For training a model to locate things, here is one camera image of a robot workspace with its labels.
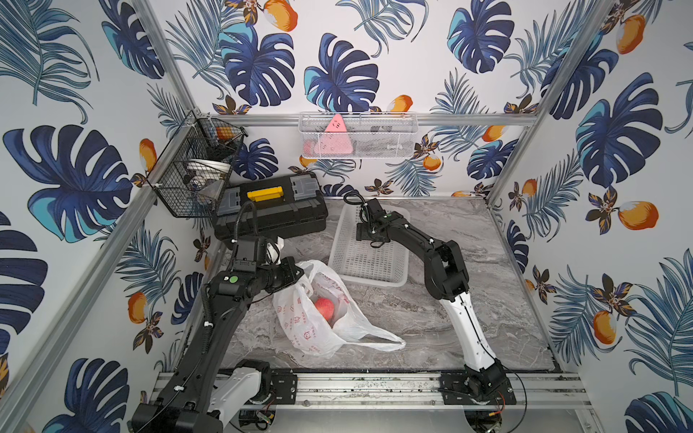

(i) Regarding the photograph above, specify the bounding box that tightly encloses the white printed plastic bag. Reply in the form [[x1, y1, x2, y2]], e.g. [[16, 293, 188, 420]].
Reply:
[[273, 260, 406, 358]]

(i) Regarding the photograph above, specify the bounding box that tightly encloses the pink peach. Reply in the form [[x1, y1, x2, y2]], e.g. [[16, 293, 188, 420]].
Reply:
[[314, 298, 337, 327]]

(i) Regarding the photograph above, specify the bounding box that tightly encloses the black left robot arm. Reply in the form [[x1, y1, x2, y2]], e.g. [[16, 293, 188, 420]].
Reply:
[[132, 257, 304, 432]]

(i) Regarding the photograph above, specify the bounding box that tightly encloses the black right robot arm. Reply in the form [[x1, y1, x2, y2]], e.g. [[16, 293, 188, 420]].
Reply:
[[356, 200, 516, 404]]

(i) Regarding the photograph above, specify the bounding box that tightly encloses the white perforated plastic basket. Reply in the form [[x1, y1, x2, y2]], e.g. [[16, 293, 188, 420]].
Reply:
[[328, 205, 410, 288]]

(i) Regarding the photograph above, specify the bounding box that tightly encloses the black yellow toolbox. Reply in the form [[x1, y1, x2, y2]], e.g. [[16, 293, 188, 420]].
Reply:
[[212, 173, 328, 246]]

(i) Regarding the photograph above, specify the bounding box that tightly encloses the pink triangle card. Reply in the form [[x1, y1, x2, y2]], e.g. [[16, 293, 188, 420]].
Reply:
[[312, 114, 354, 157]]

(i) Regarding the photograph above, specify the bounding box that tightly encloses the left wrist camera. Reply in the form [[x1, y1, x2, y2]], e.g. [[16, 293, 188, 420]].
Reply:
[[231, 236, 268, 272]]

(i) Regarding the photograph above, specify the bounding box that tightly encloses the clear wall shelf basket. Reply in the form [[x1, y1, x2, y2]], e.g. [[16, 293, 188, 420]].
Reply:
[[298, 113, 419, 159]]

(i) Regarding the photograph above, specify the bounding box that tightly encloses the aluminium linear rail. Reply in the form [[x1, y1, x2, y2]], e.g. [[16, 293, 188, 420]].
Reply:
[[145, 370, 597, 410]]

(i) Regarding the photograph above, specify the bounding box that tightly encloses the black wire mesh basket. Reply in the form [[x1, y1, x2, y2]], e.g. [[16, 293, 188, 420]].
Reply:
[[146, 112, 247, 218]]

